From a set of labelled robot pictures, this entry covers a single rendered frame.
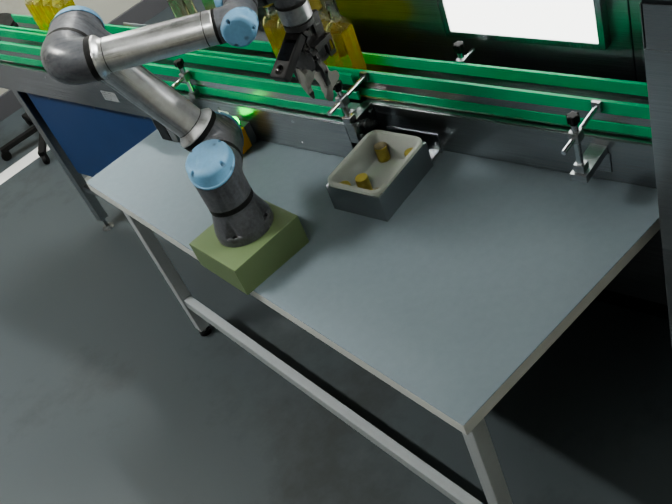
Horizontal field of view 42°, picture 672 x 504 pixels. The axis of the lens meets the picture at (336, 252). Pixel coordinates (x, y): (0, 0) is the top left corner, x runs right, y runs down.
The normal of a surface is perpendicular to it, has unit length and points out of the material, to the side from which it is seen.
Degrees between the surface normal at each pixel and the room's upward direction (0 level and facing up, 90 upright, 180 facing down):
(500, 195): 0
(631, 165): 90
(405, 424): 0
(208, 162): 7
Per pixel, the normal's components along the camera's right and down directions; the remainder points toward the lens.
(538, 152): -0.56, 0.68
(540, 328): -0.30, -0.70
